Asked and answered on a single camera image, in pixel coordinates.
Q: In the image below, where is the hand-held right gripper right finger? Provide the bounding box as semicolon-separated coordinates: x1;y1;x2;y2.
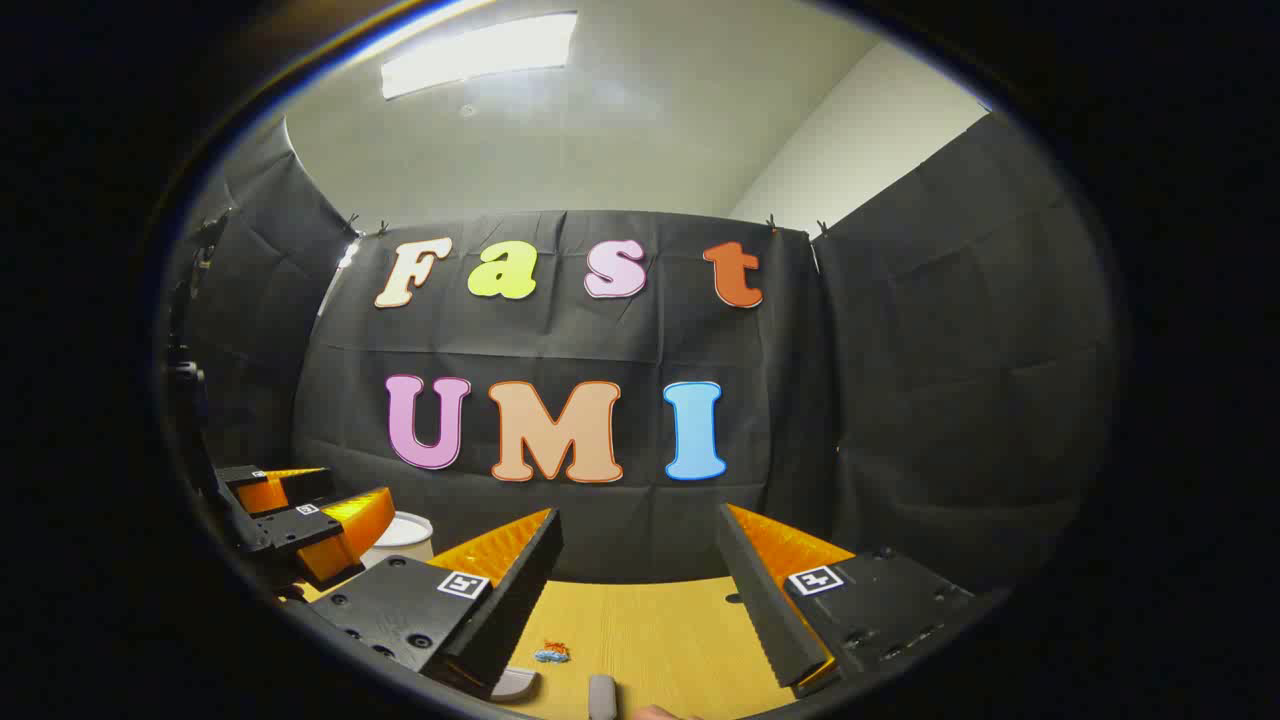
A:
715;503;976;699

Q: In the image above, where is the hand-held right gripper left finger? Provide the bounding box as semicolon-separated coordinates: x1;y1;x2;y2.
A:
310;507;563;701

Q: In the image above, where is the white ribbed garbage bin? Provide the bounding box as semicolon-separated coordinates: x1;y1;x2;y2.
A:
358;511;436;571

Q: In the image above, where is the black backdrop cloth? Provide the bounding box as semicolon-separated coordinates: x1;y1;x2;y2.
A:
165;110;1126;601

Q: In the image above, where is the ceiling light panel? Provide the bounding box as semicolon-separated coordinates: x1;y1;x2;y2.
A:
380;10;579;101

